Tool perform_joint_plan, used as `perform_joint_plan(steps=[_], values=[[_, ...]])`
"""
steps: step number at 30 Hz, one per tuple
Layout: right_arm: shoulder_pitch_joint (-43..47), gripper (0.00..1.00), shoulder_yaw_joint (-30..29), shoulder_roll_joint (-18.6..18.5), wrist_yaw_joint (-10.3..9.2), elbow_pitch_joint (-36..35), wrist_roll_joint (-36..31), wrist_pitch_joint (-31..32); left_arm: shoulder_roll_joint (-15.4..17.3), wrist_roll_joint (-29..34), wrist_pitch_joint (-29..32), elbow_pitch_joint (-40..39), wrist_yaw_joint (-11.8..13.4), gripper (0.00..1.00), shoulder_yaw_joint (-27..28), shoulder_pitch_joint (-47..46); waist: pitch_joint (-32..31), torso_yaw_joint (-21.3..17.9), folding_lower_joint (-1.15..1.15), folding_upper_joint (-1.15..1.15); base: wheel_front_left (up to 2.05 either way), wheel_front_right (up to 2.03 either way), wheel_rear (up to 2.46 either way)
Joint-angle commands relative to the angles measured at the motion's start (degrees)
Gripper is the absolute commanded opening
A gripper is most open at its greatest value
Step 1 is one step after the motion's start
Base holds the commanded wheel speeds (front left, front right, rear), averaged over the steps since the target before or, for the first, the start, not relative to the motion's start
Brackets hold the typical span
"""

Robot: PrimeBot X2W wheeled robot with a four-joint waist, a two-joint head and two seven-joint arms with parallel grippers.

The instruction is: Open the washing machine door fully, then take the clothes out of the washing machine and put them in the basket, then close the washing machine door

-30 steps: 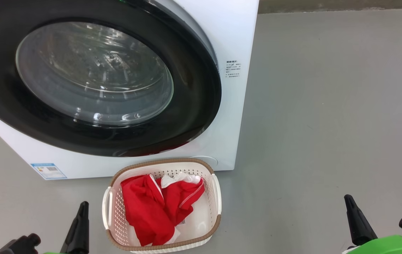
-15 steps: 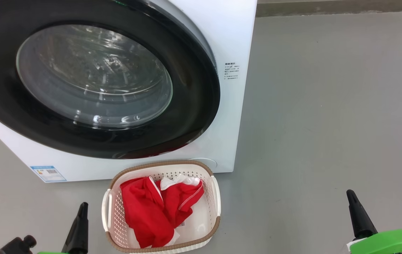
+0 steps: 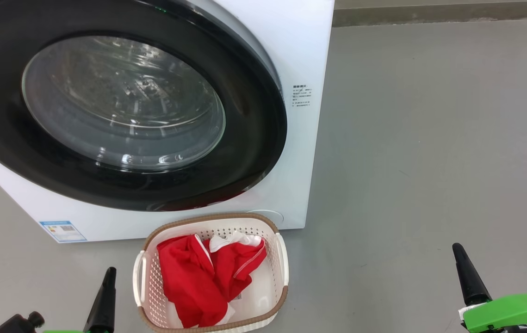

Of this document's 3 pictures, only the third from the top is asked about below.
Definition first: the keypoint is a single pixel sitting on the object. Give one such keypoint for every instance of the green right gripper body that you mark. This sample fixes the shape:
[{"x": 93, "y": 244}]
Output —
[{"x": 508, "y": 312}]

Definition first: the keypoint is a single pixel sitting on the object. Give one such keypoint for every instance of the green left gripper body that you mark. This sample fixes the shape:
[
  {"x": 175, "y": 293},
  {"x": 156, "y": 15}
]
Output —
[{"x": 64, "y": 331}]

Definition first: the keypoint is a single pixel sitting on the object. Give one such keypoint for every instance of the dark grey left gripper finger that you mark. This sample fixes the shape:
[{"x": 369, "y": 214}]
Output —
[{"x": 103, "y": 310}]

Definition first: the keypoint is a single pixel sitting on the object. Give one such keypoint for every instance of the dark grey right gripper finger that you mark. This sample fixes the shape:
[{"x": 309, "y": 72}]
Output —
[{"x": 471, "y": 282}]

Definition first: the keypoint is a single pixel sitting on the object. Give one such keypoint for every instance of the red garment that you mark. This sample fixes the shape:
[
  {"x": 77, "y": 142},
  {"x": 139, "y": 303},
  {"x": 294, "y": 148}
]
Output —
[{"x": 189, "y": 277}]

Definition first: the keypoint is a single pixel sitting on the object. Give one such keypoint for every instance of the white garment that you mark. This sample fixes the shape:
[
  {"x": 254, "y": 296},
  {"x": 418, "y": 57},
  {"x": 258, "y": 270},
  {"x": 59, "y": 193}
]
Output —
[{"x": 235, "y": 240}]

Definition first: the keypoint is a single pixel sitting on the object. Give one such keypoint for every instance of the dark round glass washer door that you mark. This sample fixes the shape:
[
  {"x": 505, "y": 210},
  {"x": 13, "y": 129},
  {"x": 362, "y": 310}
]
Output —
[{"x": 244, "y": 115}]

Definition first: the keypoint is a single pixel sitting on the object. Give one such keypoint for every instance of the cream perforated basket brown rim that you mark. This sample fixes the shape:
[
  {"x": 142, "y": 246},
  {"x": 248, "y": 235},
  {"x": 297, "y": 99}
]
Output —
[{"x": 272, "y": 277}]

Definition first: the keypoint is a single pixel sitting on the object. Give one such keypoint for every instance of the white front-load washing machine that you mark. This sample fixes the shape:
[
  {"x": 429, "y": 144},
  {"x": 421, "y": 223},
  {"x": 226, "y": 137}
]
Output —
[{"x": 300, "y": 46}]

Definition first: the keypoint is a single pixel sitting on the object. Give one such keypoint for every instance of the blue energy label sticker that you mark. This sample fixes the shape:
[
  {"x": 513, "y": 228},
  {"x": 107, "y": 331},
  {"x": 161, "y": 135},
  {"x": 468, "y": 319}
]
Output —
[{"x": 63, "y": 231}]

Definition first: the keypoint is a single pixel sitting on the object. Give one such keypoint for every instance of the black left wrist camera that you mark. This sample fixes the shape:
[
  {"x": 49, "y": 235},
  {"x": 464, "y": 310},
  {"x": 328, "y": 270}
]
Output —
[{"x": 18, "y": 323}]

